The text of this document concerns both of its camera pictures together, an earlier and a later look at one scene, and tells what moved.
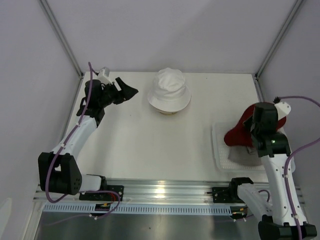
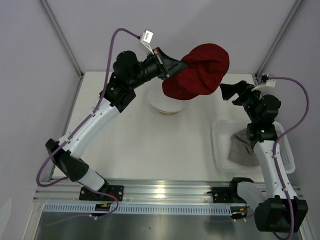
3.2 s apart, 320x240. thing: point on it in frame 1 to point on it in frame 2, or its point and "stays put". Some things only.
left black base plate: (105, 196) stays put
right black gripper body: (249, 124) to (249, 100)
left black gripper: (128, 93) to (168, 67)
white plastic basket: (222, 160) stays put
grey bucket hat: (246, 155) stays put
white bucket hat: (169, 92) stays put
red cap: (241, 134) to (208, 66)
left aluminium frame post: (56, 27) stays put
